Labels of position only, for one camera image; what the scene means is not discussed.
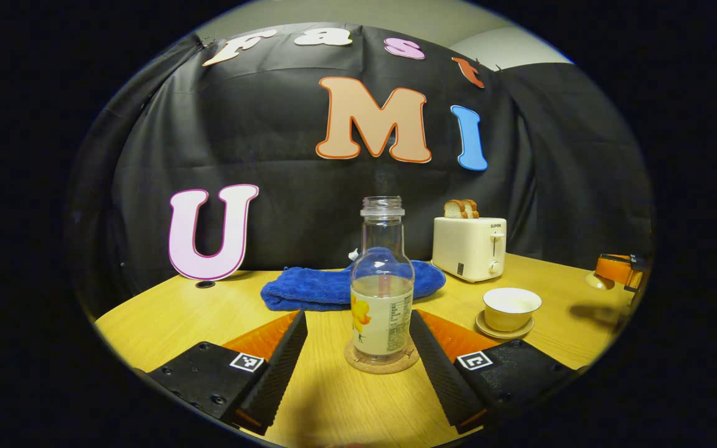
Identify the blue towel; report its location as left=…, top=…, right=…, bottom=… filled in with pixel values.
left=261, top=247, right=446, bottom=312

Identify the black backdrop cloth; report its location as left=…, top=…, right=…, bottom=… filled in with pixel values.
left=66, top=22, right=655, bottom=318

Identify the round cork coaster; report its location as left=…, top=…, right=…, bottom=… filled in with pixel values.
left=344, top=338, right=420, bottom=374

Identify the clear glass water bottle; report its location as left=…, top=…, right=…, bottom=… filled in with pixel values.
left=350, top=196, right=415, bottom=363

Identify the cream saucer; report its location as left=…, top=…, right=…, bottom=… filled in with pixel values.
left=476, top=309, right=535, bottom=340

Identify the cream ceramic teacup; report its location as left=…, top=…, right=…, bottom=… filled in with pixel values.
left=483, top=287, right=543, bottom=332

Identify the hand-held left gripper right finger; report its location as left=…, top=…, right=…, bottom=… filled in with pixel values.
left=408, top=309, right=577, bottom=435

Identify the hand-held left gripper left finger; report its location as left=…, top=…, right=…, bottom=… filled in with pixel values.
left=146, top=309, right=309, bottom=436

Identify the white toaster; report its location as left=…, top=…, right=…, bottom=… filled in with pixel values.
left=432, top=217, right=507, bottom=283

